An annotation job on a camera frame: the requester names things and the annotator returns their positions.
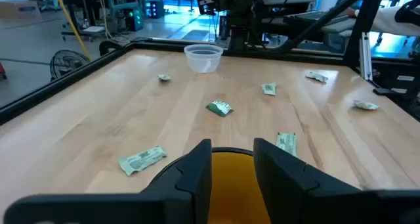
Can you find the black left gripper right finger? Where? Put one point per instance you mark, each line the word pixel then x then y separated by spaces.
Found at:
pixel 295 197

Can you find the pale green sweetener packet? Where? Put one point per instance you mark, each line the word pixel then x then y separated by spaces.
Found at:
pixel 287 143
pixel 365 105
pixel 317 77
pixel 164 77
pixel 269 89
pixel 142 160

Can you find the black rig frame strut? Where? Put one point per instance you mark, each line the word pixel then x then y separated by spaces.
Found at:
pixel 362 20

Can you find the black floor fan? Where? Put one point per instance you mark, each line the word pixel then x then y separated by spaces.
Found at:
pixel 67 63

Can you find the black keyboard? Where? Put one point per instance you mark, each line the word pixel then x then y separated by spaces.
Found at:
pixel 311 18

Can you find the green white Truvia packet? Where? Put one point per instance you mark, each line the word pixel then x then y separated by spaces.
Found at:
pixel 220 108

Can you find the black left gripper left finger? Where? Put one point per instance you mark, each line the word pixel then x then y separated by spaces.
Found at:
pixel 183 197

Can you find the person's forearm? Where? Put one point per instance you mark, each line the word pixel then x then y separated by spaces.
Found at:
pixel 384 20

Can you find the aluminium bracket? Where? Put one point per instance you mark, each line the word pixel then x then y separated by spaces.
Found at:
pixel 365 56

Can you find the black table frame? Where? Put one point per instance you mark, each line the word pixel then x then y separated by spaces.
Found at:
pixel 65 81

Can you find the computer tower with green lights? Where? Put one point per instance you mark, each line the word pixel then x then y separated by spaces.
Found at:
pixel 135 18

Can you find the yellow mug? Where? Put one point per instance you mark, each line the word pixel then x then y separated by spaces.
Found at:
pixel 233 184

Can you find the clear plastic container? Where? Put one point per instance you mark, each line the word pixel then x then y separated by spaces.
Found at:
pixel 203 60

